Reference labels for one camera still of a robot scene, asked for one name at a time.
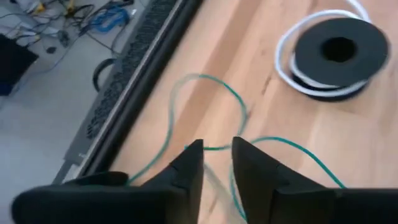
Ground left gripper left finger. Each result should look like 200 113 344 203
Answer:
12 139 205 224

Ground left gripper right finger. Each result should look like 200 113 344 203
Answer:
232 136 398 224

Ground green cord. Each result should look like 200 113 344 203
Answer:
126 73 348 222

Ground white cord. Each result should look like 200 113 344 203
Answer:
274 0 374 99

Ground black flat floor box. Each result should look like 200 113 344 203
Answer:
0 34 40 96

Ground coiled black cable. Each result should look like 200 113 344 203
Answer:
92 57 118 93

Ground black power cable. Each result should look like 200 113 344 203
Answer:
83 29 121 55

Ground blue cable coil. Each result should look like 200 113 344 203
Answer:
90 6 130 34

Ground tangled black floor cables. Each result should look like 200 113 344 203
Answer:
0 0 134 54

